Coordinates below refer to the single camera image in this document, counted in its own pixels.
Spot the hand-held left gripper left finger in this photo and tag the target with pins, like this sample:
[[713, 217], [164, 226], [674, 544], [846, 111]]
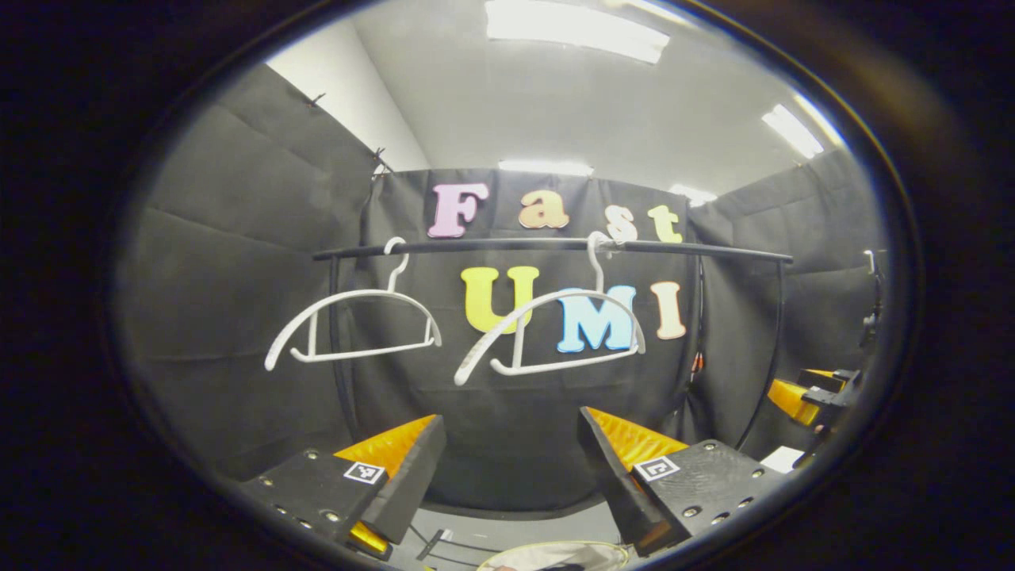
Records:
[[412, 484]]

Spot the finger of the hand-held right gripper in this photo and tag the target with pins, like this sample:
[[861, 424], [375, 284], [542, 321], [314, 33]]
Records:
[[817, 375], [793, 400]]

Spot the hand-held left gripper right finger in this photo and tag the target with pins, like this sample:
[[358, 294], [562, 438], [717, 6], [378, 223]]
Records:
[[614, 484]]

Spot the beige laundry hamper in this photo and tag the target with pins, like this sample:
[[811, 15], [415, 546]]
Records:
[[555, 553]]

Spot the white plastic hanger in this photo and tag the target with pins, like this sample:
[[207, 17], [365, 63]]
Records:
[[480, 353], [357, 294]]

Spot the black metal clothes rack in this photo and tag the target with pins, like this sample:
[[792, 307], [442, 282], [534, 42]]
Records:
[[515, 246]]

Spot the white box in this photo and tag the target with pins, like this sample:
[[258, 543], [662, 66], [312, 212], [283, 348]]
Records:
[[783, 460]]

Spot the black backdrop cloth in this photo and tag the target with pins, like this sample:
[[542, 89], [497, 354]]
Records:
[[222, 277]]

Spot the large ceiling light panel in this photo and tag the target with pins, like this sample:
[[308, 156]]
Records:
[[571, 28]]

